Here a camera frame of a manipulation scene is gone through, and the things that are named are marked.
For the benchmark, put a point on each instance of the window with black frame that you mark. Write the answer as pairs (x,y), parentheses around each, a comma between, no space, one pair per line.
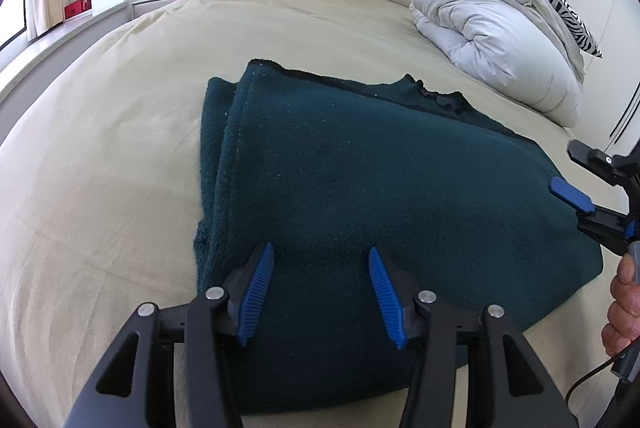
(12,21)

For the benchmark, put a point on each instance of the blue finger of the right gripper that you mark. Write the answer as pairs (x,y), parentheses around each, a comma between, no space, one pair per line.
(571,195)

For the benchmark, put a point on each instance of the person's right hand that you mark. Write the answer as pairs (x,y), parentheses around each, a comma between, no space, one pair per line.
(622,321)

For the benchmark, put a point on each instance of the white folded duvet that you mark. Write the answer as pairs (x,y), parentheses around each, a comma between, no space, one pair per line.
(520,48)

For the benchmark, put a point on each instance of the red storage box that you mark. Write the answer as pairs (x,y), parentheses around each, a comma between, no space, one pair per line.
(76,8)

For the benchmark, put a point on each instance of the dark green knit sweater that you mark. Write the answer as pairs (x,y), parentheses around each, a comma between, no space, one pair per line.
(327,169)

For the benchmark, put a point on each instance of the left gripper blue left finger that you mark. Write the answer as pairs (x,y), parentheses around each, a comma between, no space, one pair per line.
(247,288)

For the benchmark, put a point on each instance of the white bedside table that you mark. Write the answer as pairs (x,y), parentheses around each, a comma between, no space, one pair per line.
(142,7)

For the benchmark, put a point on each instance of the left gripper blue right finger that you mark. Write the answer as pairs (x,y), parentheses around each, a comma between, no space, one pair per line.
(395,291)

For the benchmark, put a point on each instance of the beige bed sheet mattress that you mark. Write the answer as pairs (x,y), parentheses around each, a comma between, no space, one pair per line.
(99,178)

